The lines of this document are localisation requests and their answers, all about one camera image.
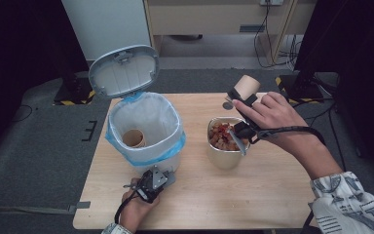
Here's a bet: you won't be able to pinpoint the person's right hand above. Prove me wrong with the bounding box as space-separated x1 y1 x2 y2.
232 92 319 152

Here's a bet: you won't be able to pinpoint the white and blue trash bag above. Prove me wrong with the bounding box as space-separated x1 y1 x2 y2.
105 92 187 167

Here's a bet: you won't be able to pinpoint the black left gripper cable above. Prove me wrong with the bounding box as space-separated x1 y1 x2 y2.
114 192 138 225

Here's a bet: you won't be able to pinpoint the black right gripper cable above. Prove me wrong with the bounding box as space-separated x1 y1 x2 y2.
248 125 326 146

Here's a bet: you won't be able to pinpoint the black hanging cables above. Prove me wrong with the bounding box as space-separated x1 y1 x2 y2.
253 0 305 70

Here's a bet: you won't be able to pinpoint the patterned white right sleeve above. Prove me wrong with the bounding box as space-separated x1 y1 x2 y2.
308 171 374 234

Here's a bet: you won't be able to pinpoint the patterned white sleeve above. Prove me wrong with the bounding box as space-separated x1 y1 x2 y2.
101 222 133 234
308 171 374 234

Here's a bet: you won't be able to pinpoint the white lidded trash bin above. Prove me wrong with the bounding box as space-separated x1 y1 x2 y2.
88 44 187 176

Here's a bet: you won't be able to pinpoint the brown food pieces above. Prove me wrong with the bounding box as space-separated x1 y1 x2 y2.
208 121 249 151

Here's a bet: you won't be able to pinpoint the beige paper cup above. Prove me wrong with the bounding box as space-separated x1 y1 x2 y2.
233 74 261 101
122 129 147 149

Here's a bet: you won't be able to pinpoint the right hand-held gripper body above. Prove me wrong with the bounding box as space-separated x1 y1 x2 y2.
227 106 261 157

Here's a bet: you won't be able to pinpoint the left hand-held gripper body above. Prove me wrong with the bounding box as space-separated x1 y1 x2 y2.
122 165 177 205

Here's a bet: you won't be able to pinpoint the black floor cable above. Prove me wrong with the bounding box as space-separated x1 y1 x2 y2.
12 103 34 124
305 97 363 174

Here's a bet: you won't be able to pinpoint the patterned white left sleeve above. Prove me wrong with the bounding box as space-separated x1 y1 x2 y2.
101 222 133 234

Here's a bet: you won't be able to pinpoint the black stand base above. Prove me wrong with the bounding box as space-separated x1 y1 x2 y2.
275 71 325 105
54 71 96 106

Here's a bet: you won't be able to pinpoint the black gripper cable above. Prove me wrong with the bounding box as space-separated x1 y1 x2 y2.
114 192 138 225
248 125 326 146

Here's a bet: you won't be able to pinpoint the person's left hand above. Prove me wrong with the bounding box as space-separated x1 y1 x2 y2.
119 187 161 234

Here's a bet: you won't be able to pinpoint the cream metal pot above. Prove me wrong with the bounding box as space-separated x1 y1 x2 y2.
206 116 251 171

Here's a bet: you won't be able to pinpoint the wooden cabinet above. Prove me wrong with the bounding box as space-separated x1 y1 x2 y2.
143 0 318 64

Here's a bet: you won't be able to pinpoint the white panel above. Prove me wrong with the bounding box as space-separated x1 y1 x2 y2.
60 0 153 61

